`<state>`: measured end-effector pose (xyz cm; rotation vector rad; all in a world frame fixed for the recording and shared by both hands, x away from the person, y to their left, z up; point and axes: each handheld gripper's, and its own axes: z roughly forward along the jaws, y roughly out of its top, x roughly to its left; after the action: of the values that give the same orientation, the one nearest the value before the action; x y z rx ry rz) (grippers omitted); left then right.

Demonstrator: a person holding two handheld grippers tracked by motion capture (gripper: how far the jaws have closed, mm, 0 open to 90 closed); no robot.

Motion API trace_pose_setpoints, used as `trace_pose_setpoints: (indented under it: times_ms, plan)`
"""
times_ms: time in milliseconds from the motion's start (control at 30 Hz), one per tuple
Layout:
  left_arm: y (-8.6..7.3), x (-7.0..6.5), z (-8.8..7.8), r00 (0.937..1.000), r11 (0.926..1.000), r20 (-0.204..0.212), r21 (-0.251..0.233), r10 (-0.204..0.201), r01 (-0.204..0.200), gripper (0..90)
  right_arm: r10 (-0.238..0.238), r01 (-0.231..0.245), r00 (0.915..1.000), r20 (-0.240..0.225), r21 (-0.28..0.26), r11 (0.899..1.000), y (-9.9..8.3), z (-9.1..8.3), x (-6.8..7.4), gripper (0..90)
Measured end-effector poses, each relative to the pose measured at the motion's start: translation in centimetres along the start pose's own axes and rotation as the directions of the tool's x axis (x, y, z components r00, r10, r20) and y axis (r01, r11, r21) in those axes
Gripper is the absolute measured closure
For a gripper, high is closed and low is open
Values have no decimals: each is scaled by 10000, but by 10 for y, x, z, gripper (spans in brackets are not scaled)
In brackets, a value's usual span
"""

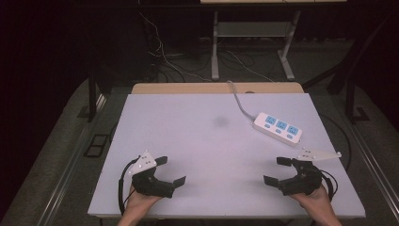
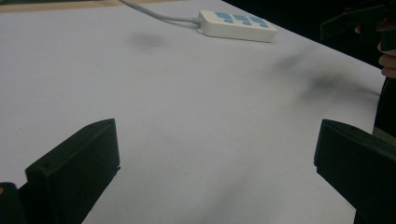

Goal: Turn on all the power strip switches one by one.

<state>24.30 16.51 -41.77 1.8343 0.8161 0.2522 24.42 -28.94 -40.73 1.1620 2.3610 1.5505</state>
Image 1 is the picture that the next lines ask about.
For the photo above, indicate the metal floor rail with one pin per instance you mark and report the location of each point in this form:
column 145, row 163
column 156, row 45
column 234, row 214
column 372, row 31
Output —
column 376, row 169
column 67, row 175

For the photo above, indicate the black floor socket frame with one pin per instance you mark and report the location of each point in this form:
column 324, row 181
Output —
column 96, row 145

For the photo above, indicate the white power strip blue sockets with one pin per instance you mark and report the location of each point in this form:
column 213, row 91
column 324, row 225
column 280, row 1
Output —
column 277, row 128

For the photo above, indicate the black metal stand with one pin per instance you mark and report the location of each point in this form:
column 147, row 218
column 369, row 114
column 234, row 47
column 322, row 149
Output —
column 92, row 94
column 353, row 100

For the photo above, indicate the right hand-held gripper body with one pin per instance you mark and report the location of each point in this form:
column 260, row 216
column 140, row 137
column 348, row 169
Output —
column 304, row 180

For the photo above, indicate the person's right hand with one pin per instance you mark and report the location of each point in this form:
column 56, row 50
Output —
column 312, row 202

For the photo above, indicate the grey metal desk frame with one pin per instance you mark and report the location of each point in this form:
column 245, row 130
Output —
column 251, row 29

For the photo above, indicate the person's left hand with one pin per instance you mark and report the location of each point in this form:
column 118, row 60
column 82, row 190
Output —
column 141, row 202

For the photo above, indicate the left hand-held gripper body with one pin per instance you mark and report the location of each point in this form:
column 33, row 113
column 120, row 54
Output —
column 147, row 183

